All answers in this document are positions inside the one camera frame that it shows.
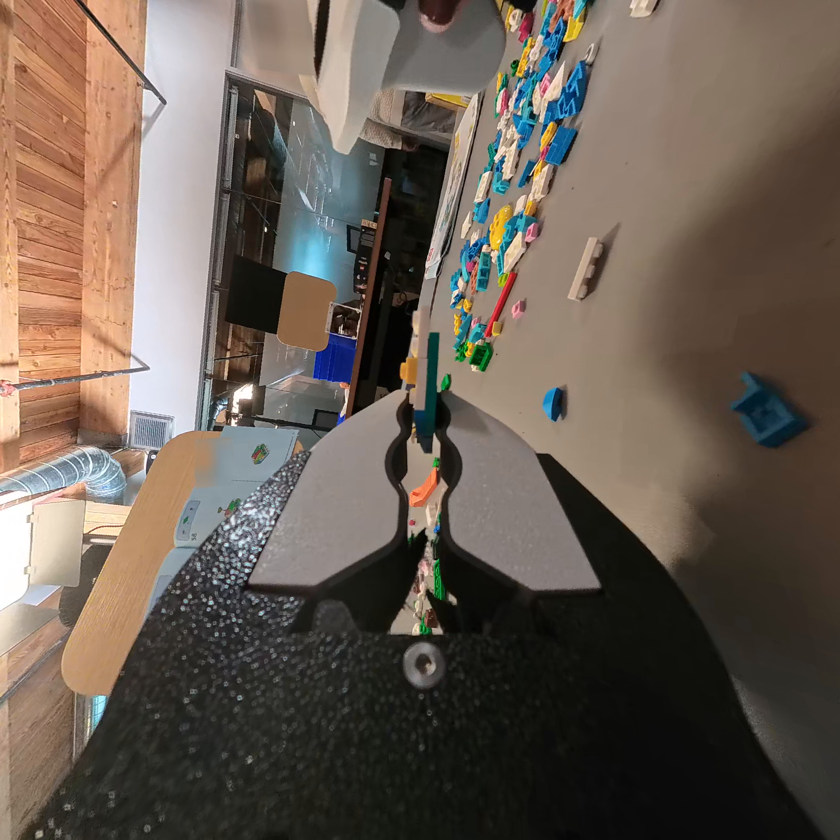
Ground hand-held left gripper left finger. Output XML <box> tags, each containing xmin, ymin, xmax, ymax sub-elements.
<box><xmin>248</xmin><ymin>390</ymin><xmax>411</xmax><ymax>600</ymax></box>

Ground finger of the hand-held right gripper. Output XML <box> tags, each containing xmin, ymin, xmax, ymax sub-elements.
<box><xmin>381</xmin><ymin>0</ymin><xmax>508</xmax><ymax>93</ymax></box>

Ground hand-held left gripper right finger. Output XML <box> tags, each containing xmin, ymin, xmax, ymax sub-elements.
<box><xmin>437</xmin><ymin>391</ymin><xmax>602</xmax><ymax>597</ymax></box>

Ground teal white yellow brick assembly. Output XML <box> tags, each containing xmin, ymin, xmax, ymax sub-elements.
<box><xmin>399</xmin><ymin>305</ymin><xmax>454</xmax><ymax>455</ymax></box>

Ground grey desk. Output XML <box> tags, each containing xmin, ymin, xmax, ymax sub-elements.
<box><xmin>388</xmin><ymin>0</ymin><xmax>840</xmax><ymax>840</ymax></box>

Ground orange brick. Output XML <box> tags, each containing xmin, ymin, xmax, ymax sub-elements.
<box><xmin>409</xmin><ymin>459</ymin><xmax>441</xmax><ymax>508</ymax></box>

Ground printed instruction sheet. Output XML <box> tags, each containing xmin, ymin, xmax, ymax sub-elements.
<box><xmin>172</xmin><ymin>426</ymin><xmax>297</xmax><ymax>550</ymax></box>

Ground cluster of small mixed bricks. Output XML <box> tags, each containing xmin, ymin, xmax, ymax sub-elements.
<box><xmin>403</xmin><ymin>505</ymin><xmax>458</xmax><ymax>636</ymax></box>

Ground pile of colourful toy bricks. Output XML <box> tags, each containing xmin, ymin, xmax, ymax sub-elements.
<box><xmin>449</xmin><ymin>0</ymin><xmax>599</xmax><ymax>376</ymax></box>

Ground white instruction booklet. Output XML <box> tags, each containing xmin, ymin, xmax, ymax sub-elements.
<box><xmin>423</xmin><ymin>92</ymin><xmax>484</xmax><ymax>280</ymax></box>

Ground blue plastic crates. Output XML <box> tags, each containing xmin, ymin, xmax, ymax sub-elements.
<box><xmin>312</xmin><ymin>332</ymin><xmax>357</xmax><ymax>382</ymax></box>

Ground glass partition window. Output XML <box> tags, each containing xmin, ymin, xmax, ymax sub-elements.
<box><xmin>209</xmin><ymin>70</ymin><xmax>455</xmax><ymax>435</ymax></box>

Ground metal vent grille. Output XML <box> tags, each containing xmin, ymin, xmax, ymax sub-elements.
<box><xmin>129</xmin><ymin>410</ymin><xmax>176</xmax><ymax>452</ymax></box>

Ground tan rounded board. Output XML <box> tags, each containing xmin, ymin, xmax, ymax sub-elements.
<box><xmin>276</xmin><ymin>270</ymin><xmax>338</xmax><ymax>354</ymax></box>

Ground light wooden table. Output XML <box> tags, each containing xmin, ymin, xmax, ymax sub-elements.
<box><xmin>61</xmin><ymin>429</ymin><xmax>307</xmax><ymax>697</ymax></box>

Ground long red bar brick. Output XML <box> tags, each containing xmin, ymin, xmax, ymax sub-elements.
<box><xmin>484</xmin><ymin>272</ymin><xmax>518</xmax><ymax>340</ymax></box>

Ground black panel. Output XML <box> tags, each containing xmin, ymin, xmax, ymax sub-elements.
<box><xmin>224</xmin><ymin>254</ymin><xmax>288</xmax><ymax>331</ymax></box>

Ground black metal rod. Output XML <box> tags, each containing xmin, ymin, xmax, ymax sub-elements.
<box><xmin>71</xmin><ymin>0</ymin><xmax>169</xmax><ymax>106</ymax></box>
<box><xmin>0</xmin><ymin>357</ymin><xmax>152</xmax><ymax>396</ymax></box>

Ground long white brick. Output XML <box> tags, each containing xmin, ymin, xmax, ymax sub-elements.
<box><xmin>567</xmin><ymin>236</ymin><xmax>605</xmax><ymax>302</ymax></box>

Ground blue arch brick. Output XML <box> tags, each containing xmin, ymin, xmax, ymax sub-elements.
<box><xmin>730</xmin><ymin>371</ymin><xmax>810</xmax><ymax>449</ymax></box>

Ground white cabinet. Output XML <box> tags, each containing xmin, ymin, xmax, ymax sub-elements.
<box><xmin>0</xmin><ymin>497</ymin><xmax>88</xmax><ymax>613</ymax></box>

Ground silver ventilation duct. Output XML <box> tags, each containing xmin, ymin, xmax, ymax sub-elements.
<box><xmin>0</xmin><ymin>444</ymin><xmax>127</xmax><ymax>508</ymax></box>

